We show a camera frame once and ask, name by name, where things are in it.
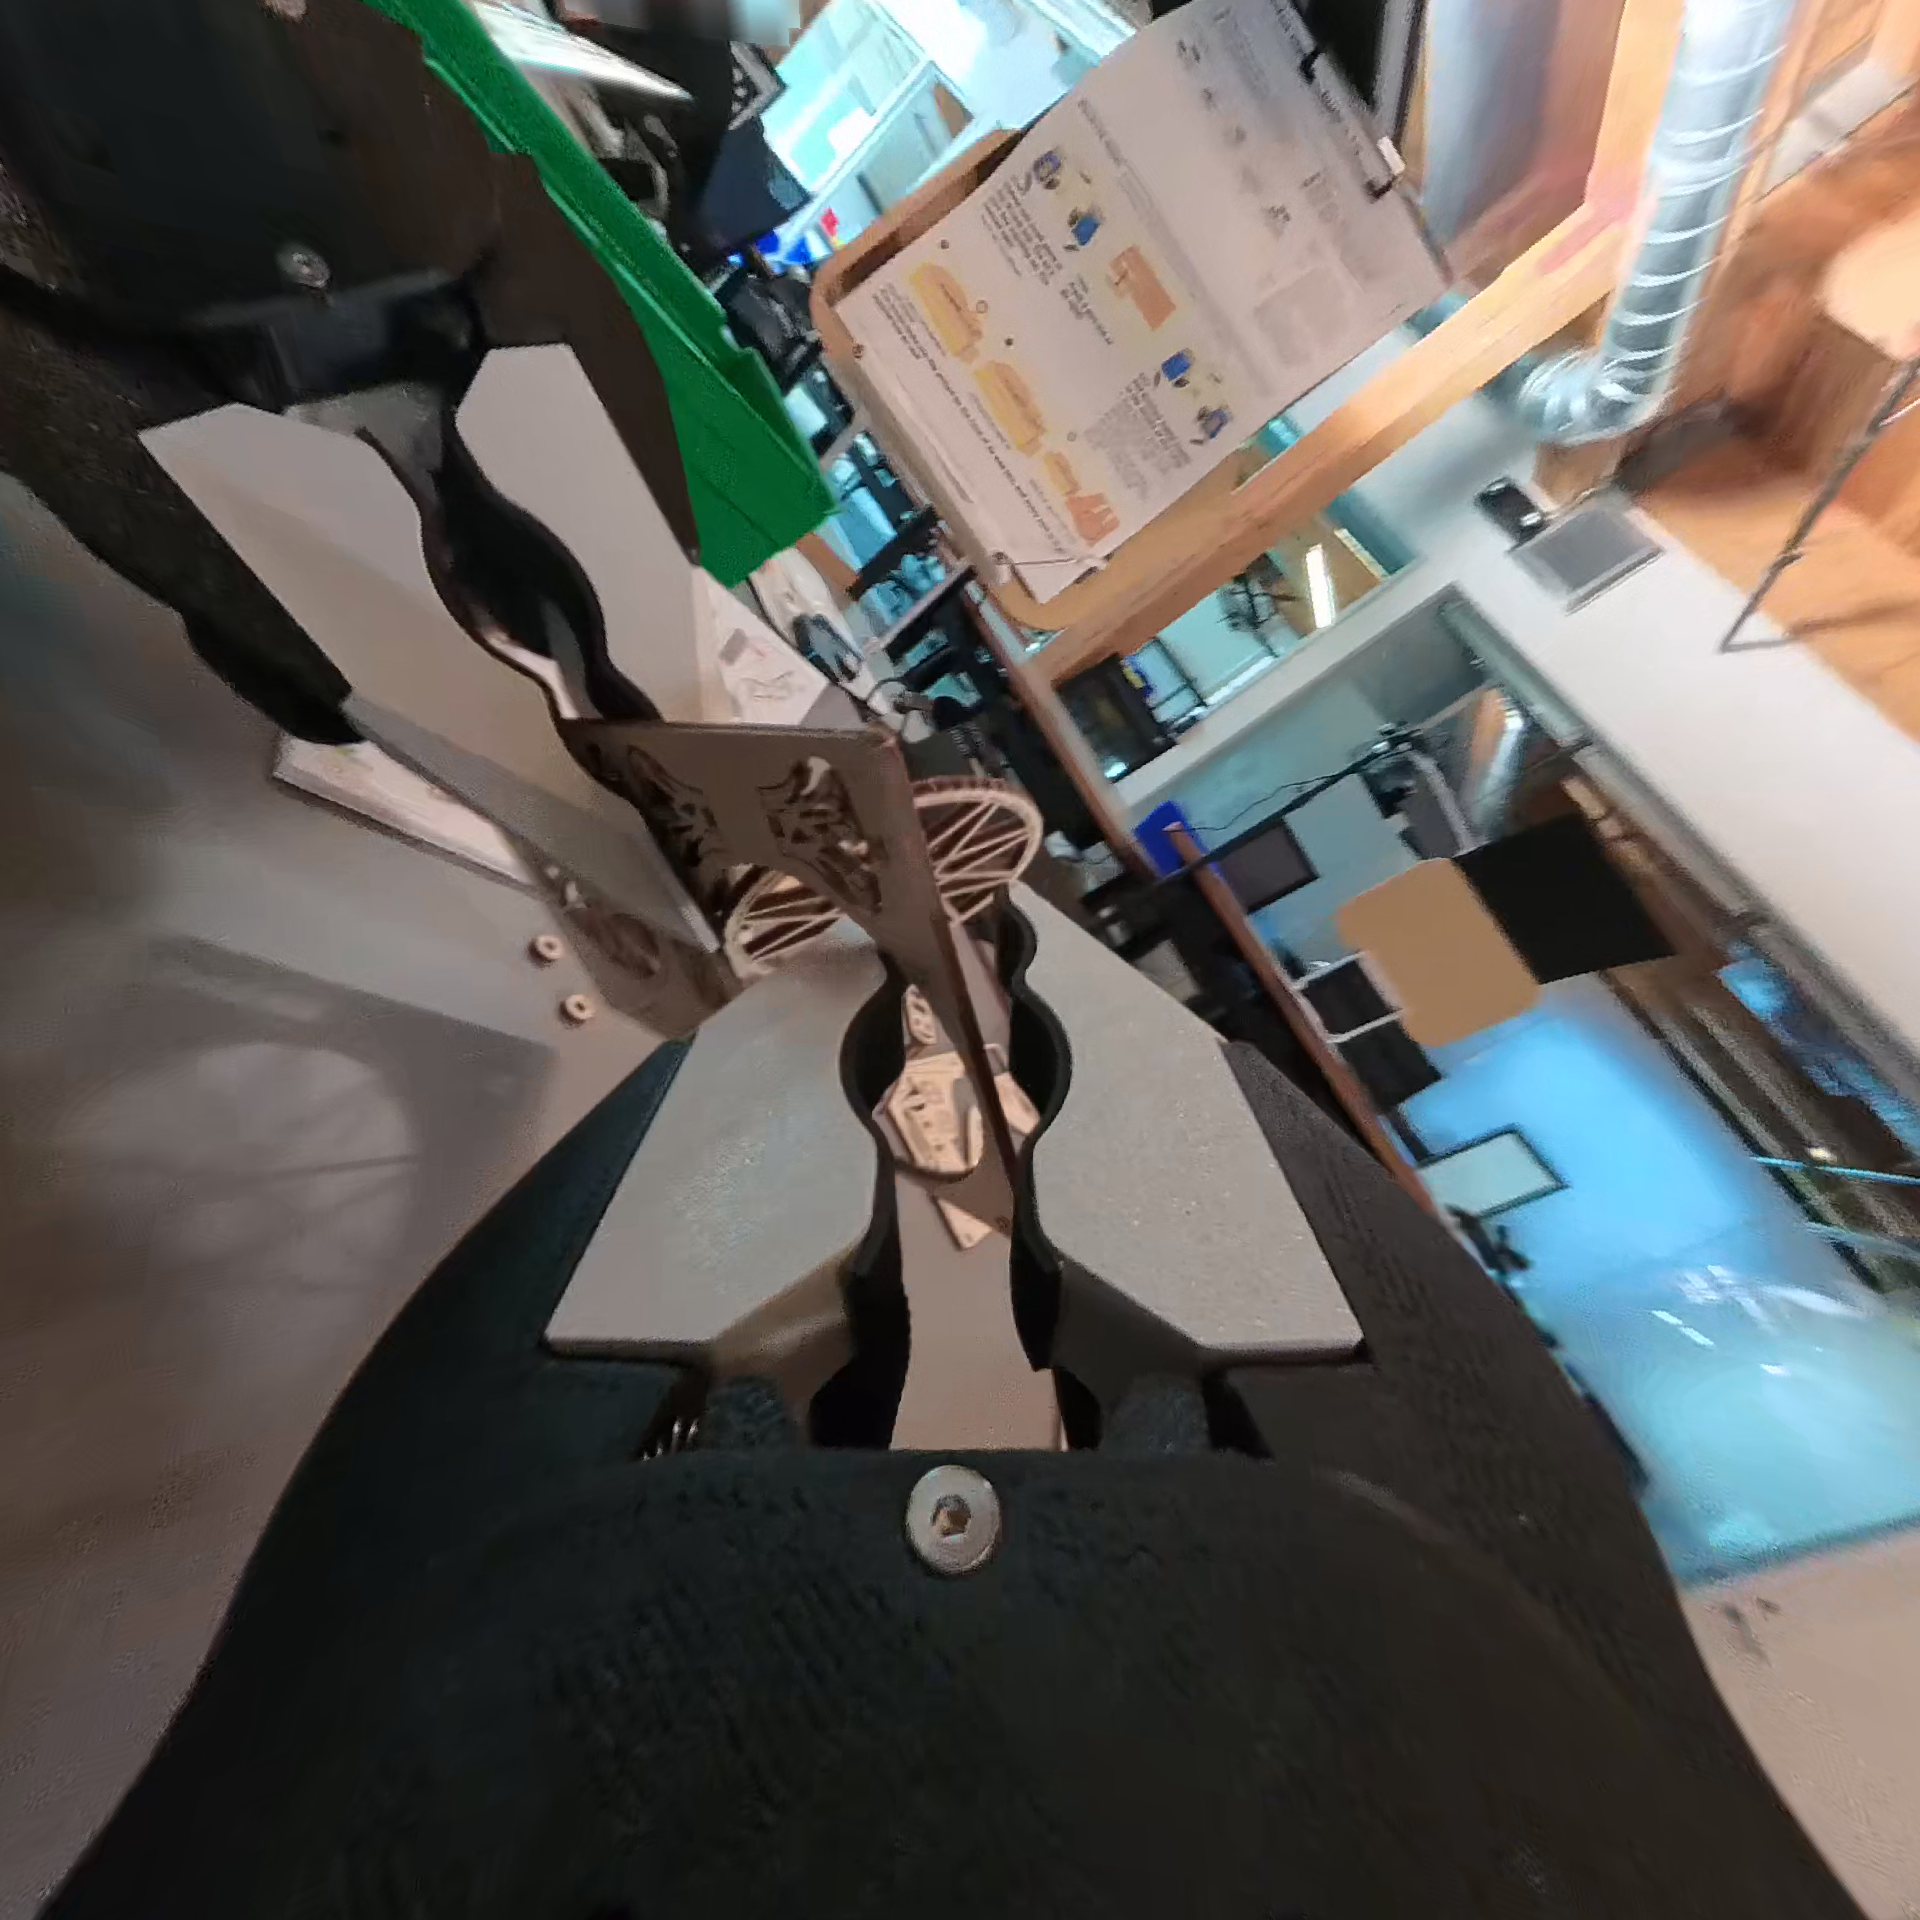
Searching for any wall vent grille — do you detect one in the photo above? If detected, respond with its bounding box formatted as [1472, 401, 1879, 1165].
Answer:
[1516, 503, 1661, 607]

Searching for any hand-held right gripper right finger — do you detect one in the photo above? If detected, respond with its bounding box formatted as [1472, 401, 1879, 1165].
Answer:
[991, 883, 1369, 1450]

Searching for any wooden spoked wheel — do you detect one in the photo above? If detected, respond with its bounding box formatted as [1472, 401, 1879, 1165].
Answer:
[725, 769, 1055, 980]

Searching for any wooden parts sheet with wheels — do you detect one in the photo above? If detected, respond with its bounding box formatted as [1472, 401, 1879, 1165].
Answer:
[559, 717, 1059, 1254]

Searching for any printed instruction sheet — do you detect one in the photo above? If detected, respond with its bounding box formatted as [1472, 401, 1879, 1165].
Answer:
[831, 0, 1454, 606]

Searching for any wooden document stand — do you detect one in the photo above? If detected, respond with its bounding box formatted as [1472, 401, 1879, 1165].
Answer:
[806, 133, 1630, 683]

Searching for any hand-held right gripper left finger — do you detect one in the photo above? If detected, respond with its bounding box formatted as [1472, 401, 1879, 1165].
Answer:
[543, 959, 916, 1444]

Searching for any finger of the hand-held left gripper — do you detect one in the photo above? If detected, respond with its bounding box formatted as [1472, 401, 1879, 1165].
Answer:
[140, 403, 740, 1041]
[451, 343, 713, 724]

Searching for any silver ventilation duct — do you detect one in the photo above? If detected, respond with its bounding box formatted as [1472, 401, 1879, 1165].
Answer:
[1516, 0, 1808, 443]

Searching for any green plastic bin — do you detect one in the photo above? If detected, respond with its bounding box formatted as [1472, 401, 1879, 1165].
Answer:
[367, 0, 837, 590]

